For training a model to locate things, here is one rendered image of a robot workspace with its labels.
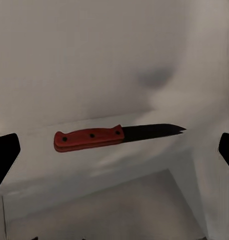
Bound parer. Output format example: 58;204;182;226
54;124;186;149

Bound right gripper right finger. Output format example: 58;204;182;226
218;133;229;165

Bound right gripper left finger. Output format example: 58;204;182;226
0;133;21;184

